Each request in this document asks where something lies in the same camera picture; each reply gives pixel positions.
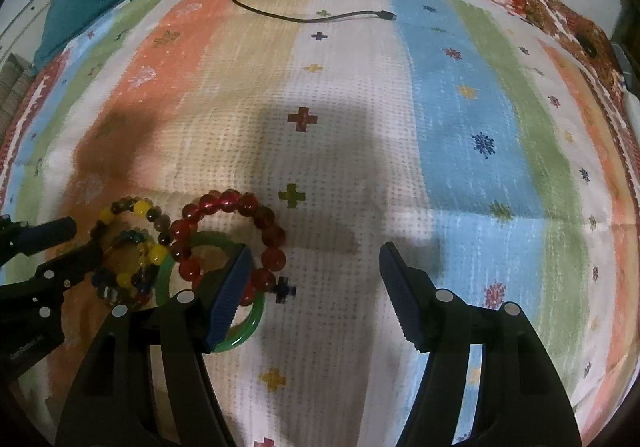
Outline grey woven mat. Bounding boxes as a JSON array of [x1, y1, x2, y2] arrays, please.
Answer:
[[0, 54, 32, 130]]

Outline dark multicolour bead bracelet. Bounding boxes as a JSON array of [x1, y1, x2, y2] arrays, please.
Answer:
[[97, 228, 157, 309]]

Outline striped patterned blanket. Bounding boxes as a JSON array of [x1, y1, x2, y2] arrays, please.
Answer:
[[0, 0, 640, 447]]

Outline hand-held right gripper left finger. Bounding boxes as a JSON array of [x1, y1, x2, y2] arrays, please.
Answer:
[[54, 243, 254, 447]]

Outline red bead bracelet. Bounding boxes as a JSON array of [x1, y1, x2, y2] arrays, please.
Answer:
[[169, 189, 289, 306]]

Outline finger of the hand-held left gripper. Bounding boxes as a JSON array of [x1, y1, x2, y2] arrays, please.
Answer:
[[31, 242, 104, 297], [0, 215, 78, 269]]

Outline yellow and grey bead bracelet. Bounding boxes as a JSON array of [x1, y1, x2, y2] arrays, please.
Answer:
[[89, 196, 172, 312]]

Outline green jade bangle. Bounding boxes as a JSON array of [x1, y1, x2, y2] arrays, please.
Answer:
[[153, 232, 266, 354]]

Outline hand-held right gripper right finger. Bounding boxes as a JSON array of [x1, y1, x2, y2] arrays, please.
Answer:
[[378, 242, 584, 447]]

